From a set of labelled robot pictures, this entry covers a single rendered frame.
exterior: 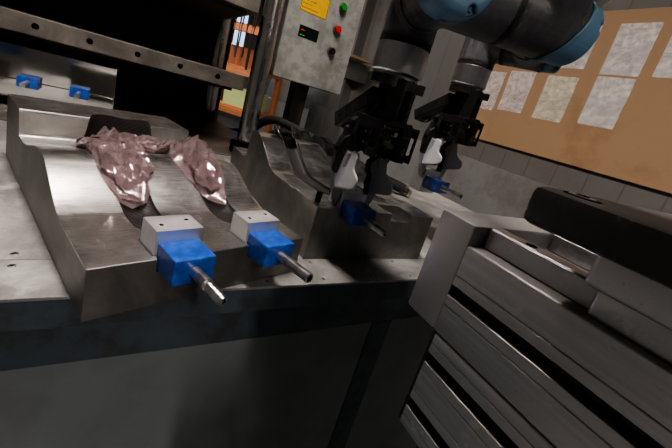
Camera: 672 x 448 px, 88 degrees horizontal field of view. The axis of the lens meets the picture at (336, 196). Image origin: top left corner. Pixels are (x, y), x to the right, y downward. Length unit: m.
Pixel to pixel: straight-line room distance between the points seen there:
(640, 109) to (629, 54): 0.35
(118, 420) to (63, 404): 0.08
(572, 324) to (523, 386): 0.05
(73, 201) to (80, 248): 0.10
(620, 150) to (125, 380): 2.55
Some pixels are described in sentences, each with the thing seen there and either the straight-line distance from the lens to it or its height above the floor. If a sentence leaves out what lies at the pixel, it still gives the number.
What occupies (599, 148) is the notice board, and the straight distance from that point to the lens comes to 2.69.
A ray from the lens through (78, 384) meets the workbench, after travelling 0.59.
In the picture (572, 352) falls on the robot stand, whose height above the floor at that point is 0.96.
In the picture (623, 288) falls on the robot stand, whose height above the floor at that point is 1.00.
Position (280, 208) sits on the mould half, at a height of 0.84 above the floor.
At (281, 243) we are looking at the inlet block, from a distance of 0.44.
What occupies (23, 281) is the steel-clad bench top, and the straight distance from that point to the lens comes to 0.47.
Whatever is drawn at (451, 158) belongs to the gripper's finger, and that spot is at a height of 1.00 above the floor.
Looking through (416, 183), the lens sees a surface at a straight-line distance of 0.85.
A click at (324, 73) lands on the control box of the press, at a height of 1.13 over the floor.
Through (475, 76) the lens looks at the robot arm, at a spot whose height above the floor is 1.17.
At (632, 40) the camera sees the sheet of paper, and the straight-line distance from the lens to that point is 2.83.
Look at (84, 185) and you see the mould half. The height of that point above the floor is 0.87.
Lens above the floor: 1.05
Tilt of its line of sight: 15 degrees down
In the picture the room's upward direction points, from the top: 16 degrees clockwise
